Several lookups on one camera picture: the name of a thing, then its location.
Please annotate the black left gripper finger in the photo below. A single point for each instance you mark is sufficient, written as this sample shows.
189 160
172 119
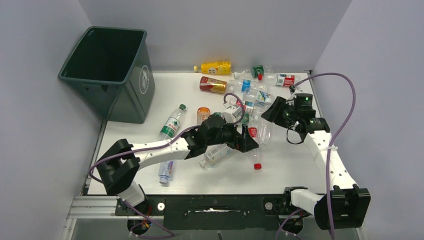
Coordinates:
250 138
245 146

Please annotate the green label tea bottle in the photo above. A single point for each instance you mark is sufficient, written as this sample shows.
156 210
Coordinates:
245 118

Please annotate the red gold tea bottle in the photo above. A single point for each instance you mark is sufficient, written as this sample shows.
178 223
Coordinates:
212 85

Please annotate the crushed bottle blue green label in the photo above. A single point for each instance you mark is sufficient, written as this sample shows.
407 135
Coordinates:
259 98

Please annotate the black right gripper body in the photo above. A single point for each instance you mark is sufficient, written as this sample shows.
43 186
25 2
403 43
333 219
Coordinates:
288 114

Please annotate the aluminium frame rail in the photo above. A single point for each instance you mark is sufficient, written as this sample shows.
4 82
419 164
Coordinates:
88 207

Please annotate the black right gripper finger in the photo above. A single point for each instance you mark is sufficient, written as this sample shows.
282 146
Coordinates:
279 101
272 115

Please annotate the orange drink bottle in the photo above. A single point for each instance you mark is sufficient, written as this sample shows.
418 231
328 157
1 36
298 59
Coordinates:
202 114

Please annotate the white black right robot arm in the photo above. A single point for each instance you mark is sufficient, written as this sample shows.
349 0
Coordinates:
345 204

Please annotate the purple label Ganten bottle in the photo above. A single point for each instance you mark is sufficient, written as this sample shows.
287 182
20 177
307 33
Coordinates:
165 172

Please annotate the clear bottle green label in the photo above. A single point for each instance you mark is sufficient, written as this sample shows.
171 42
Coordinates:
252 72

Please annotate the clear bottle red cap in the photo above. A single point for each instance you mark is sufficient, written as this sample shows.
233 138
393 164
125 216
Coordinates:
260 131

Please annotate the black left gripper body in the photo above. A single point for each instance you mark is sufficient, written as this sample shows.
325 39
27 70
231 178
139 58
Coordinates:
229 135

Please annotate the clear bottle blue label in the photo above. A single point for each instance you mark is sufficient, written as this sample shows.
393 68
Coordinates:
244 85

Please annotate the green cap water bottle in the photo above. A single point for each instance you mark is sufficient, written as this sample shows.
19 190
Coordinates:
172 123

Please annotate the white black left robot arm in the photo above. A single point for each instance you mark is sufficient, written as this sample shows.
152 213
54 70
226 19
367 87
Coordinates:
118 166

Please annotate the dark green plastic bin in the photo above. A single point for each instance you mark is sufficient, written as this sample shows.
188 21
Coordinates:
110 69

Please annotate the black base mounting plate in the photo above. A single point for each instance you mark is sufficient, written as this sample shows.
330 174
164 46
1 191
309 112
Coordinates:
178 212

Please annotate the clear bottle red white label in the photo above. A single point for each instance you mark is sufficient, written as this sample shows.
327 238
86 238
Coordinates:
249 107

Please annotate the yellow juice bottle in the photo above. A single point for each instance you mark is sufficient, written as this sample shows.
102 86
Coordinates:
214 68

